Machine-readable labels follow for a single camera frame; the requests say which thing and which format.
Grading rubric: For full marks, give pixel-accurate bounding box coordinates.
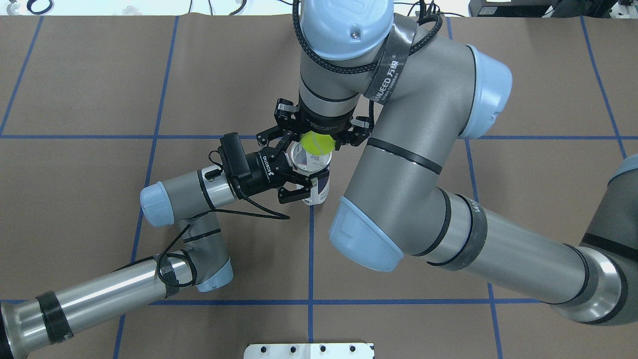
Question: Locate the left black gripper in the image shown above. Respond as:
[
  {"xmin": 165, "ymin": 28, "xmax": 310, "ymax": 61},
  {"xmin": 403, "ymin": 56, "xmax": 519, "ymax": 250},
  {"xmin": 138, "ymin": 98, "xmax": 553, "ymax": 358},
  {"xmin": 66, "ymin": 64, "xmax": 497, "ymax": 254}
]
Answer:
[{"xmin": 234, "ymin": 125, "xmax": 313, "ymax": 204}]

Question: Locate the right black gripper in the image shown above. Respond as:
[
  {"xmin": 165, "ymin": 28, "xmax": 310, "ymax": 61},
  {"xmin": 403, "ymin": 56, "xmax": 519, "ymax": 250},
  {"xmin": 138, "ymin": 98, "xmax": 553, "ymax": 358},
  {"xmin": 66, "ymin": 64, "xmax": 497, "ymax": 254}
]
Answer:
[{"xmin": 274, "ymin": 98, "xmax": 375, "ymax": 150}]

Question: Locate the clear tennis ball can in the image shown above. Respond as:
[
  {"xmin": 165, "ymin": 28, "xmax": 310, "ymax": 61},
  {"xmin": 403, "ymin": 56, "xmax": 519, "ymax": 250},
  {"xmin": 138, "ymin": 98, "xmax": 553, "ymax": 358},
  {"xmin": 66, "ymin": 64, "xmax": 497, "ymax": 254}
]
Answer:
[{"xmin": 289, "ymin": 142, "xmax": 332, "ymax": 206}]

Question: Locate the Roland Garros yellow tennis ball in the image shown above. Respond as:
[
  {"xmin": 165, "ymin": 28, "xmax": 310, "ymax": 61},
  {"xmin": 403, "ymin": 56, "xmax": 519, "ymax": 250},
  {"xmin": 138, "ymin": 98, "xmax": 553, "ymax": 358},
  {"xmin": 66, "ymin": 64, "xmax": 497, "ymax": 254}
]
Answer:
[{"xmin": 300, "ymin": 131, "xmax": 336, "ymax": 156}]

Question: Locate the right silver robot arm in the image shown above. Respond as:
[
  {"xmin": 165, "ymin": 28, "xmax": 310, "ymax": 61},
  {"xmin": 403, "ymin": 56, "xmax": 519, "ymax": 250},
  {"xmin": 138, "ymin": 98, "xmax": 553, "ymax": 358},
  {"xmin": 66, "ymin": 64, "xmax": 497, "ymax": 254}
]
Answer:
[{"xmin": 292, "ymin": 0, "xmax": 637, "ymax": 326}]

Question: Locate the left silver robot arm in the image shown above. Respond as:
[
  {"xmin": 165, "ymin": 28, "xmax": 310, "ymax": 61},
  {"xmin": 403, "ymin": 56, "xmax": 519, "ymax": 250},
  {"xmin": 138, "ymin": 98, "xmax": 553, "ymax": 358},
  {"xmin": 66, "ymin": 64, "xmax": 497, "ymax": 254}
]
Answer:
[{"xmin": 1, "ymin": 126, "xmax": 317, "ymax": 359}]

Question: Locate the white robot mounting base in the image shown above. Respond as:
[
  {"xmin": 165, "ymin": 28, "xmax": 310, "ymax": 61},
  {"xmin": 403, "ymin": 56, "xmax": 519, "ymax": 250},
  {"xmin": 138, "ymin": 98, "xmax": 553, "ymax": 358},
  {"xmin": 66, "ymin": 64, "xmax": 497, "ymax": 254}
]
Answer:
[{"xmin": 243, "ymin": 343, "xmax": 376, "ymax": 359}]

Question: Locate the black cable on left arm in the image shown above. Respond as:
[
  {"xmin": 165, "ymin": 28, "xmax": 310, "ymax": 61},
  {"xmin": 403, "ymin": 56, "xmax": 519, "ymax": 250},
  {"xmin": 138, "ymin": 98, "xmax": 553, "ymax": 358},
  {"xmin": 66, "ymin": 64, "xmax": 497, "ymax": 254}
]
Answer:
[{"xmin": 156, "ymin": 150, "xmax": 292, "ymax": 289}]

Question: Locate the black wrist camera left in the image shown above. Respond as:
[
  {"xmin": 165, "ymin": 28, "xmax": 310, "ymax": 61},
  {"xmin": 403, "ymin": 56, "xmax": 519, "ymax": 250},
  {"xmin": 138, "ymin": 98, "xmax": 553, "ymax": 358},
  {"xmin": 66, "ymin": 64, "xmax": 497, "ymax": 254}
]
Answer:
[{"xmin": 218, "ymin": 132, "xmax": 252, "ymax": 181}]

